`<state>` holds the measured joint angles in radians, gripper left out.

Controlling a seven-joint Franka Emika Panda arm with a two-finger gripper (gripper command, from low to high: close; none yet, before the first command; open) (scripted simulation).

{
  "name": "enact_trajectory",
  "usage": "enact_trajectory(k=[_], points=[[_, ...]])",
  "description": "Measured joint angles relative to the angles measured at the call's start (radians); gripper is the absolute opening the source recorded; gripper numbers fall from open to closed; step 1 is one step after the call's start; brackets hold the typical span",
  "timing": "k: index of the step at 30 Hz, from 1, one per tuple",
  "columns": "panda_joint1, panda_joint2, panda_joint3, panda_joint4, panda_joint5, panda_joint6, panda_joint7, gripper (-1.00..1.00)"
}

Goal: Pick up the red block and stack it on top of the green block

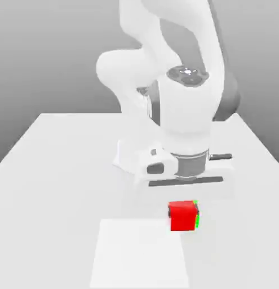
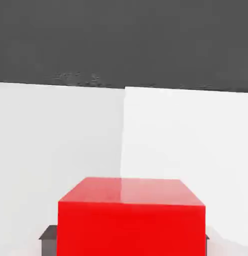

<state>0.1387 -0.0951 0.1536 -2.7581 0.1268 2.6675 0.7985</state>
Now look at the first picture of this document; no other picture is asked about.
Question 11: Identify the small red cube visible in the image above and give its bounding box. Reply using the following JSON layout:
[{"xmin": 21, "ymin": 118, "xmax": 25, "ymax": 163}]
[{"xmin": 168, "ymin": 200, "xmax": 197, "ymax": 232}]

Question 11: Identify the small green cube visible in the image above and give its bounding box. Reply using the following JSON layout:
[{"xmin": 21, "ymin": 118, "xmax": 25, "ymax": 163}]
[{"xmin": 192, "ymin": 199, "xmax": 200, "ymax": 229}]

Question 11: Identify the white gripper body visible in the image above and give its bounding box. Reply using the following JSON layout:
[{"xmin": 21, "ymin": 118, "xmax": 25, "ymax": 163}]
[{"xmin": 136, "ymin": 165, "xmax": 235, "ymax": 200}]

